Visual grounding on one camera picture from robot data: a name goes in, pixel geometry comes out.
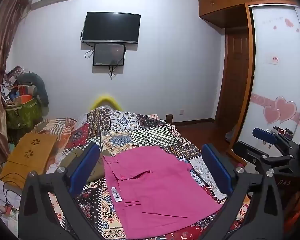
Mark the black wall television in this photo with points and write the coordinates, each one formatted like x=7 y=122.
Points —
x=111 y=27

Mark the brown striped curtain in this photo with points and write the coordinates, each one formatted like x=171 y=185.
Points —
x=2 y=55

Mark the wooden bed post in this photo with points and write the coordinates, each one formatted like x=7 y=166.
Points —
x=169 y=118

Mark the pink pants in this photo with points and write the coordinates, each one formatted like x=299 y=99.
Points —
x=162 y=190

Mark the small black wall monitor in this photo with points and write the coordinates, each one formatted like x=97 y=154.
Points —
x=108 y=55

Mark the olive green pants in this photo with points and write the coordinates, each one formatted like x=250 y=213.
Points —
x=100 y=171

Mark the pile of colourful clutter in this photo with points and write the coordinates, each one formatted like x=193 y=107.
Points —
x=12 y=82

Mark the red patterned bedsheet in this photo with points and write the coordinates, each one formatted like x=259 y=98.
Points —
x=55 y=127

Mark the brown wooden door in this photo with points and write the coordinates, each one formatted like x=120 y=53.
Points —
x=236 y=80

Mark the orange wooden lap desk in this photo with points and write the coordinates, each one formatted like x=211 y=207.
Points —
x=27 y=155

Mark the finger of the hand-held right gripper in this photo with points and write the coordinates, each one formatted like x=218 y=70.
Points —
x=250 y=152
x=265 y=134

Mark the pink heart sticker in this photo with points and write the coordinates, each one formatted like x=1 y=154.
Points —
x=282 y=110

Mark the wooden wardrobe with white doors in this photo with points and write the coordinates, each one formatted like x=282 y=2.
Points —
x=277 y=45

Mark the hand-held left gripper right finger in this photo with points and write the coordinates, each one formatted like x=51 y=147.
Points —
x=216 y=170

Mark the yellow plastic object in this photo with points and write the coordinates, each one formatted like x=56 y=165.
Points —
x=105 y=98

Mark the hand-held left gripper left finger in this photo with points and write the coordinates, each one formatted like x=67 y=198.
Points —
x=86 y=166

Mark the patchwork patterned blanket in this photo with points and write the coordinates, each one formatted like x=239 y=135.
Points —
x=145 y=132

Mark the white wall outlet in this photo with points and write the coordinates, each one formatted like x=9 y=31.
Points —
x=181 y=112

